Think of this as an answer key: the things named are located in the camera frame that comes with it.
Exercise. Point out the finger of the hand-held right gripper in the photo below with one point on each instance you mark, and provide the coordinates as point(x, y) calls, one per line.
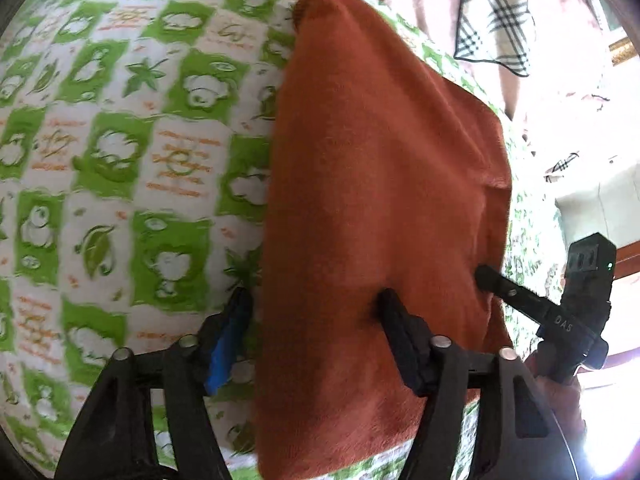
point(510, 292)

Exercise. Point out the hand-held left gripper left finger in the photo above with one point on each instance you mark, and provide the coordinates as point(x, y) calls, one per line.
point(227, 350)

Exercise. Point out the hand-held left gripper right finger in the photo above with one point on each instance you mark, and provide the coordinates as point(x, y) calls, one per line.
point(400, 330)

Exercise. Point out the orange knit sweater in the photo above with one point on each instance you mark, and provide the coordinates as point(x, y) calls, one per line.
point(380, 200)

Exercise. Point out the person's right hand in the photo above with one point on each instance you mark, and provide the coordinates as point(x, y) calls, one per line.
point(560, 410)

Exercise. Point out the green checkered quilt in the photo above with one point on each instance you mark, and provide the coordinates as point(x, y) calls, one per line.
point(125, 160)

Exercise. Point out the pink heart-print duvet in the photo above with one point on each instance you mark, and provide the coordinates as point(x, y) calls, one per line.
point(425, 0)

